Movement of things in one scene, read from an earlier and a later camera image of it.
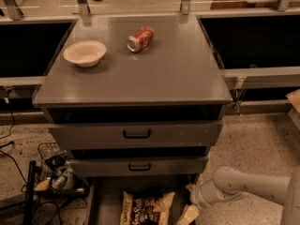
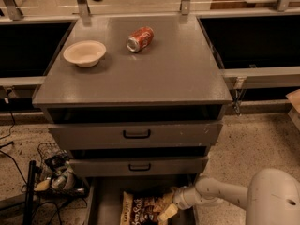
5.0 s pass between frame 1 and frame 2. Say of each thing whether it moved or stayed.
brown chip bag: stayed
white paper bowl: stayed
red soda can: stayed
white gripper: moved
